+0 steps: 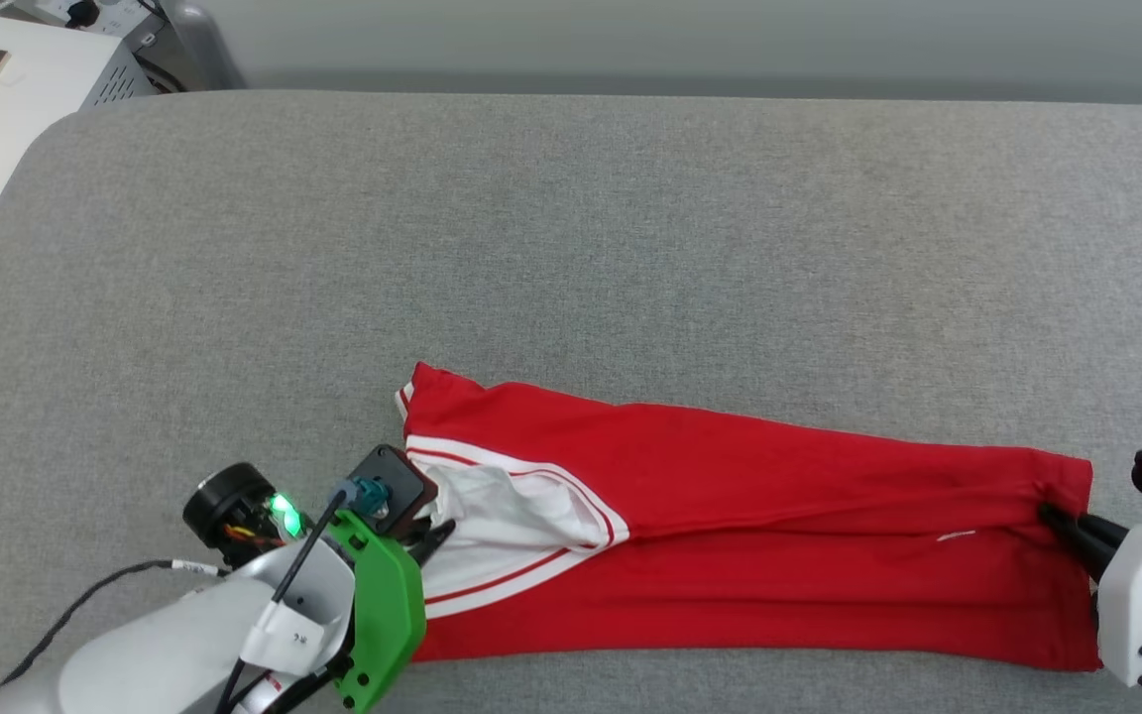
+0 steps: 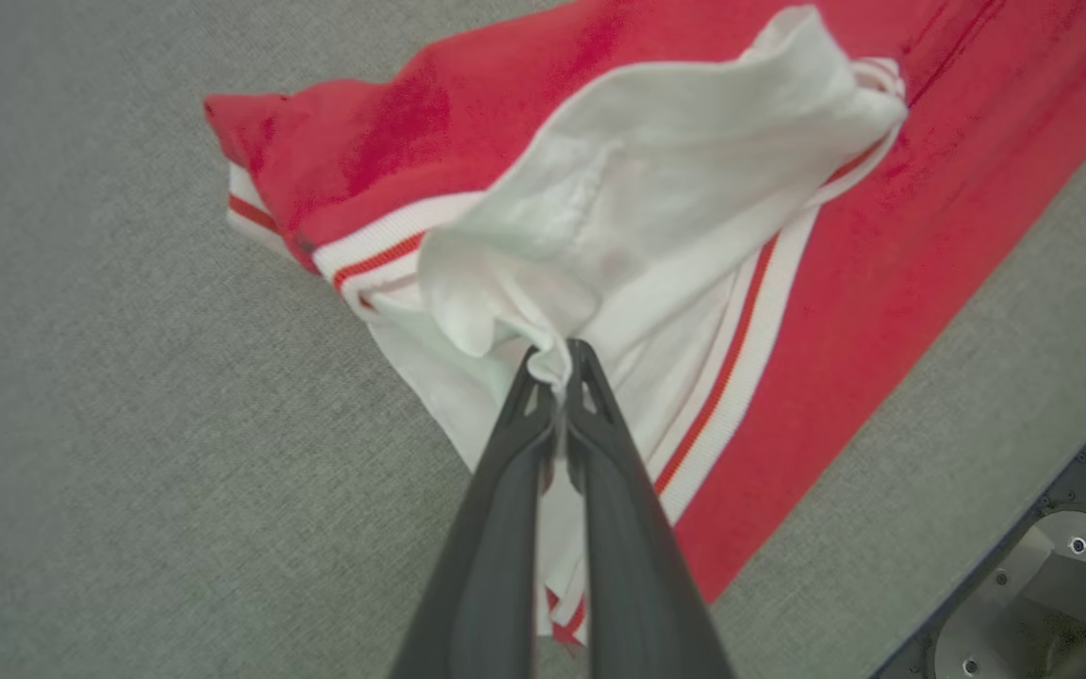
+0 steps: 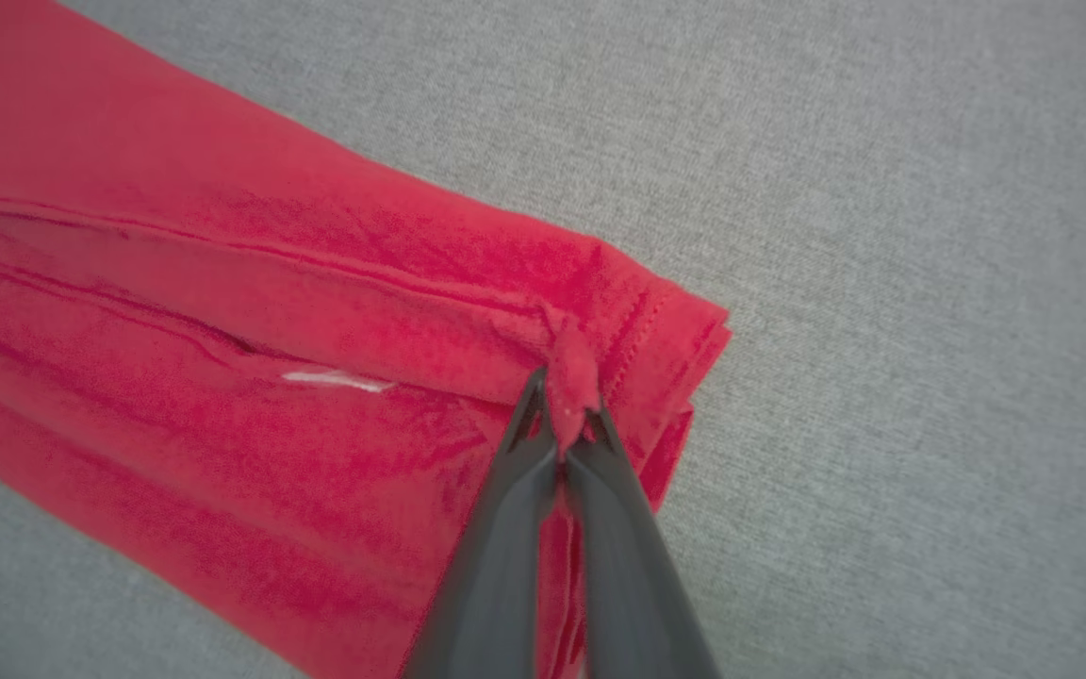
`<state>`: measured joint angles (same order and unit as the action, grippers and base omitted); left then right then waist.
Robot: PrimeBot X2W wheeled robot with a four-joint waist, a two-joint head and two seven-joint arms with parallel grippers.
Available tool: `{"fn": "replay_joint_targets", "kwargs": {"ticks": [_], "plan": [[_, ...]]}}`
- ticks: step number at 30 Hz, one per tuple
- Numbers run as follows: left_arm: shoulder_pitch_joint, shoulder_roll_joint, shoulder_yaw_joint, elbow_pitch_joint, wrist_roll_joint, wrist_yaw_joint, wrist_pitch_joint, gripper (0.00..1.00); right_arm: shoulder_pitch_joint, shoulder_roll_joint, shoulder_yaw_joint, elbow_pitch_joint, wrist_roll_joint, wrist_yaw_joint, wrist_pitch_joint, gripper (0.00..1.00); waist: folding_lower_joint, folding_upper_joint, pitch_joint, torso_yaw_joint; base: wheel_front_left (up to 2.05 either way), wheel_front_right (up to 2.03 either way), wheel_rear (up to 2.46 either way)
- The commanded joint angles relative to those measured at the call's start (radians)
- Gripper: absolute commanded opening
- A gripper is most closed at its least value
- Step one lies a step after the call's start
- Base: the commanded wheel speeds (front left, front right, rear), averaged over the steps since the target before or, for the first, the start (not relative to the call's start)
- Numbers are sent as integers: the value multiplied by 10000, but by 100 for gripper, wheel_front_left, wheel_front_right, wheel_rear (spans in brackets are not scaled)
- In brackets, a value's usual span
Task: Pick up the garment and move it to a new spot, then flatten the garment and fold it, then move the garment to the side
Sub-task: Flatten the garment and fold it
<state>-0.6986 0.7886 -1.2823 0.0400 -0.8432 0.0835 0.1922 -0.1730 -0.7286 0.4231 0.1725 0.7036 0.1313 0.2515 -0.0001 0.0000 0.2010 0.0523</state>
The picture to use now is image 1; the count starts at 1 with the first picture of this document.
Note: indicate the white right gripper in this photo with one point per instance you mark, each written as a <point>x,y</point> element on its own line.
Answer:
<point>1141,605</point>

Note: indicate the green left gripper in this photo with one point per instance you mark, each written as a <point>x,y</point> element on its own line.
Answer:
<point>391,615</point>

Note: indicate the red and white basketball jersey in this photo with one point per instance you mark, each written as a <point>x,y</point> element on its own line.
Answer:
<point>779,496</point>

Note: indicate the white and grey left robot arm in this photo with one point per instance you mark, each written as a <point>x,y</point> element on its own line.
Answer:
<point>155,654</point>

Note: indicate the black round wrist unit with green light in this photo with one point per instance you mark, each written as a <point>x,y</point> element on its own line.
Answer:
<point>224,501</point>

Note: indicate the white box appliance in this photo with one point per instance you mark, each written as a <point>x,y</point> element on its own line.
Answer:
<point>26,109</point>

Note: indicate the white power strip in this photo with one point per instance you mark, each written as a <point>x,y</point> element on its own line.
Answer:
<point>95,12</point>

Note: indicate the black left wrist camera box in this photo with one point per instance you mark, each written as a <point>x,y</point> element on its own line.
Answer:
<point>398,481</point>

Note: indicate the grey metal frame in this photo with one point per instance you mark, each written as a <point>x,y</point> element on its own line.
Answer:
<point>194,40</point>

